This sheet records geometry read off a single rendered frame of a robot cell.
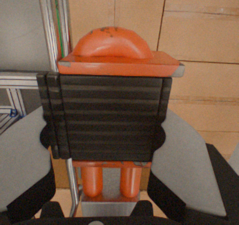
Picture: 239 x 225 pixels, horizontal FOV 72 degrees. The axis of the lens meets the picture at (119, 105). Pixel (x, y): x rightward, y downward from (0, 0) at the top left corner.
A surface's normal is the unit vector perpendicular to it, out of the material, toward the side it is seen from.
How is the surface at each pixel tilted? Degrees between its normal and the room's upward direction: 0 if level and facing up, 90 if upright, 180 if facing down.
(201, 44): 0
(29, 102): 0
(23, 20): 0
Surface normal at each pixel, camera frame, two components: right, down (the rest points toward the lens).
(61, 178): 0.05, -0.89
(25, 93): 0.02, 0.47
